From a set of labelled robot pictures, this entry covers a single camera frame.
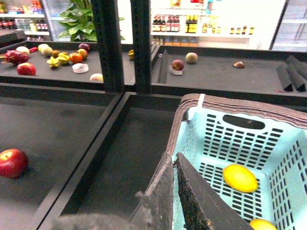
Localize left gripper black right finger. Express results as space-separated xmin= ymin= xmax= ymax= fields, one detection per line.
xmin=175 ymin=152 xmax=252 ymax=230

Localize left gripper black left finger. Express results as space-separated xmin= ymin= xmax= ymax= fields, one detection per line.
xmin=129 ymin=152 xmax=174 ymax=230

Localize yellow lemon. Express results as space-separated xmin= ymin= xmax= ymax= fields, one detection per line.
xmin=222 ymin=164 xmax=259 ymax=193

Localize yellow mango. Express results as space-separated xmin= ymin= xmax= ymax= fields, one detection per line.
xmin=249 ymin=218 xmax=277 ymax=230

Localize light blue plastic basket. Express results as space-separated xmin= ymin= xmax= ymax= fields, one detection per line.
xmin=174 ymin=107 xmax=307 ymax=230

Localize brown basket handle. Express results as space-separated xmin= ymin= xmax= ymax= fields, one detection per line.
xmin=166 ymin=93 xmax=307 ymax=155

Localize black fruit display shelf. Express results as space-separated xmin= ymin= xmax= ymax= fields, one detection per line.
xmin=0 ymin=46 xmax=307 ymax=230

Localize red apple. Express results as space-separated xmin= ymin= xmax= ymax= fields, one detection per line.
xmin=0 ymin=149 xmax=28 ymax=179

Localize green potted plant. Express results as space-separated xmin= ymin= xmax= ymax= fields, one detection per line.
xmin=59 ymin=0 xmax=125 ymax=43

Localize red dragon fruit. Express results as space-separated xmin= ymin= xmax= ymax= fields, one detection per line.
xmin=0 ymin=50 xmax=29 ymax=65

